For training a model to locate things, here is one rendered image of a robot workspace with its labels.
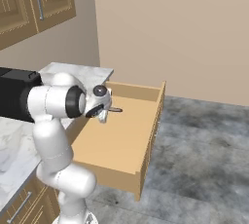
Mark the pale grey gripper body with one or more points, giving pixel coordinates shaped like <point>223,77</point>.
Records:
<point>103,115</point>

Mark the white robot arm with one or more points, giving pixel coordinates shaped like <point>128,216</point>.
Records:
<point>52,137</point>

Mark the open light wooden drawer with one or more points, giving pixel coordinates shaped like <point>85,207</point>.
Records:
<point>116,137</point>

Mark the wooden base cupboard door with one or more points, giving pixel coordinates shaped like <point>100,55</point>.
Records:
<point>30,206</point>
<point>50,210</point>

